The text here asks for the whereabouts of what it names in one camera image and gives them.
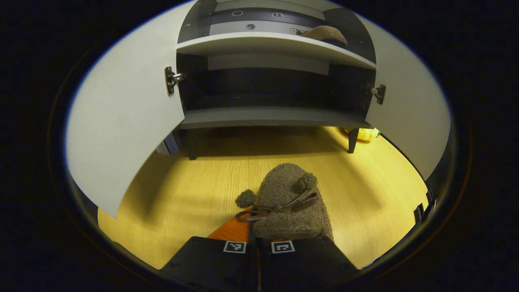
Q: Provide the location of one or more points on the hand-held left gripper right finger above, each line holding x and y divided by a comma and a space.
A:
308, 263

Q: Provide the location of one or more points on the brown fluffy shoe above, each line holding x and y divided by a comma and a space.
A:
326, 33
284, 182

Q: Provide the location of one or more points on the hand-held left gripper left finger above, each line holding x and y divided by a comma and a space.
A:
211, 263

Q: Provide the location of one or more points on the white grey shoe cabinet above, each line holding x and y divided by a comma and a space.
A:
263, 89

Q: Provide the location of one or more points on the metal door hinge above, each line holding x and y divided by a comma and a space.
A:
380, 94
170, 79

